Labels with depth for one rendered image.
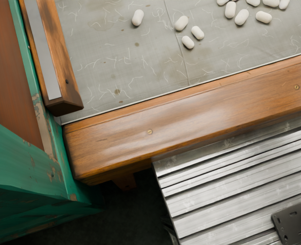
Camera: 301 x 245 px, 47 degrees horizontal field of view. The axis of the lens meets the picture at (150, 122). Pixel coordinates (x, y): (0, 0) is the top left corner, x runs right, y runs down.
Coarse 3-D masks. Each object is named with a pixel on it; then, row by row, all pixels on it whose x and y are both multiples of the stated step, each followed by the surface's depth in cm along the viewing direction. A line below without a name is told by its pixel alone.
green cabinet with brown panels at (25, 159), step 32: (0, 0) 57; (0, 32) 51; (0, 64) 46; (32, 64) 60; (0, 96) 42; (32, 96) 58; (0, 128) 34; (32, 128) 52; (0, 160) 32; (32, 160) 42; (0, 192) 32; (32, 192) 38; (64, 192) 55
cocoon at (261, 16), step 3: (258, 12) 75; (261, 12) 75; (264, 12) 75; (258, 15) 75; (261, 15) 75; (264, 15) 75; (267, 15) 75; (270, 15) 75; (258, 18) 76; (261, 18) 75; (264, 18) 75; (267, 18) 75; (270, 18) 75; (264, 21) 76; (267, 21) 75
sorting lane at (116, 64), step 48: (96, 0) 78; (144, 0) 78; (192, 0) 78; (240, 0) 78; (96, 48) 75; (144, 48) 75; (192, 48) 75; (240, 48) 75; (288, 48) 75; (96, 96) 72; (144, 96) 72
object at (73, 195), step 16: (48, 112) 61; (64, 144) 68; (64, 160) 62; (64, 176) 58; (80, 192) 69; (96, 192) 119; (48, 208) 62; (64, 208) 71; (80, 208) 85; (96, 208) 108; (0, 224) 77; (16, 224) 89; (32, 224) 90; (48, 224) 123; (0, 240) 121
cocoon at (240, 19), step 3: (243, 9) 75; (240, 12) 75; (243, 12) 75; (246, 12) 75; (237, 15) 75; (240, 15) 75; (243, 15) 75; (246, 15) 75; (237, 18) 75; (240, 18) 75; (243, 18) 75; (246, 18) 75; (237, 21) 75; (240, 21) 75; (243, 21) 75; (237, 24) 76; (240, 24) 75
